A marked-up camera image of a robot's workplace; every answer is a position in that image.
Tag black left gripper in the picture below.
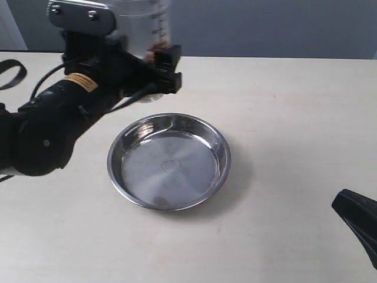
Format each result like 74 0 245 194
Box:
52 31 182 118

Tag clear plastic shaker bottle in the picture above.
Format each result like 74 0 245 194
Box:
110 0 172 104

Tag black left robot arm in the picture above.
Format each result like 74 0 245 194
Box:
1 31 182 180

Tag round stainless steel plate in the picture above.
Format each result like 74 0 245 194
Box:
107 113 232 212

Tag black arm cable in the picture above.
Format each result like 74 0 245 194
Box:
0 58 160 116

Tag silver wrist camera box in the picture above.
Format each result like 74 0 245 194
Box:
47 1 116 37

